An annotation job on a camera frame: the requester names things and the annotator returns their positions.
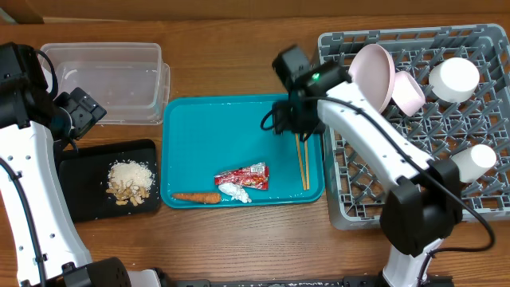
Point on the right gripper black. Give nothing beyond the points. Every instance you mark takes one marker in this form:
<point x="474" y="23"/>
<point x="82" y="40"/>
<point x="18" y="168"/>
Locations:
<point x="284" y="125"/>

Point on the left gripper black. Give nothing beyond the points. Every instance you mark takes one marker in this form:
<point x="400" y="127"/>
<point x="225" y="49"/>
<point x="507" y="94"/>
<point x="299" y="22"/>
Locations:
<point x="85" y="109"/>

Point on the pink plate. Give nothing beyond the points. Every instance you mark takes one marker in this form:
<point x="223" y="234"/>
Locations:
<point x="373" y="71"/>

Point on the pink bowl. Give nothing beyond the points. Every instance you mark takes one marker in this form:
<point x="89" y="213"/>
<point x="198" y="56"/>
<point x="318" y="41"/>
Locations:
<point x="407" y="94"/>

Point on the white bowl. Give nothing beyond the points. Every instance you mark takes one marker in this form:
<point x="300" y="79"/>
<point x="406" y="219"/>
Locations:
<point x="454" y="80"/>

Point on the white paper cup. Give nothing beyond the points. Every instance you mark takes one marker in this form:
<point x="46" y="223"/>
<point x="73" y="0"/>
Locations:
<point x="474" y="162"/>

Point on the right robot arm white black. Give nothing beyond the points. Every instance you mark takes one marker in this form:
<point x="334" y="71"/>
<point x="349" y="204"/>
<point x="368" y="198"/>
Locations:
<point x="423" y="200"/>

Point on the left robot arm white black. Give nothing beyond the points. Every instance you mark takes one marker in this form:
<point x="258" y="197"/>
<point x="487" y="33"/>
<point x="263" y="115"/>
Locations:
<point x="37" y="123"/>

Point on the grey dishwasher rack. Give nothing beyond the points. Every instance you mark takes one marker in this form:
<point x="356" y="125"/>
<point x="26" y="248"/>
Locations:
<point x="354" y="195"/>

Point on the right wooden chopstick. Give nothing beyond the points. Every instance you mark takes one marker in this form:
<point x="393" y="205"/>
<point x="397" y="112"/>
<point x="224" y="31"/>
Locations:
<point x="307" y="179"/>

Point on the black plastic tray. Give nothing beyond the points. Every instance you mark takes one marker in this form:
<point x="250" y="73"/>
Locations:
<point x="83" y="176"/>

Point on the clear plastic bin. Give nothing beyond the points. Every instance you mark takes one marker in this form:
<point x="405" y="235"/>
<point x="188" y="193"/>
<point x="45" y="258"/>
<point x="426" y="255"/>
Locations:
<point x="128" y="79"/>

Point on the red snack wrapper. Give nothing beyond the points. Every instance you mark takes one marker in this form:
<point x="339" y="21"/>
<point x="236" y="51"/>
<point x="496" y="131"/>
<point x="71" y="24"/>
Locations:
<point x="255" y="176"/>

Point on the food scraps rice and peanuts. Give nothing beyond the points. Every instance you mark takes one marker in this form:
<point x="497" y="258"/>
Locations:
<point x="130" y="182"/>

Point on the crumpled white tissue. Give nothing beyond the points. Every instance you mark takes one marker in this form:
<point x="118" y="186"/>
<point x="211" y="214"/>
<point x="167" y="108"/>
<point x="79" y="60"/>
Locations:
<point x="235" y="191"/>

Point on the teal serving tray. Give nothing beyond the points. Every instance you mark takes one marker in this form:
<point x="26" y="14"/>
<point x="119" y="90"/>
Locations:
<point x="204" y="136"/>

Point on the orange carrot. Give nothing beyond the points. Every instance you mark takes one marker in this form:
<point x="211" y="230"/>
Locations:
<point x="205" y="198"/>

